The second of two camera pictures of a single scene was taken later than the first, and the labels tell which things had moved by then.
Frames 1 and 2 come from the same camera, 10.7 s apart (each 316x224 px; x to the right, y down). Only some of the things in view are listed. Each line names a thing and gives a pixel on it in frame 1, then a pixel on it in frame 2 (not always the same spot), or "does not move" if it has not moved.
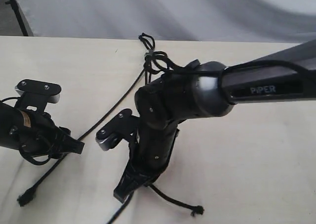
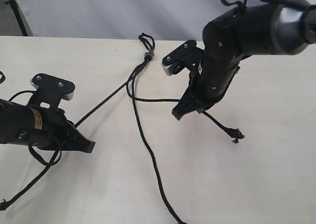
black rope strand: [150, 43] -> [148, 47]
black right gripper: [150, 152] -> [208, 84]
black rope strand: [25, 197] -> [40, 175]
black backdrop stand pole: [12, 2] does not move
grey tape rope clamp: [150, 52] does not move
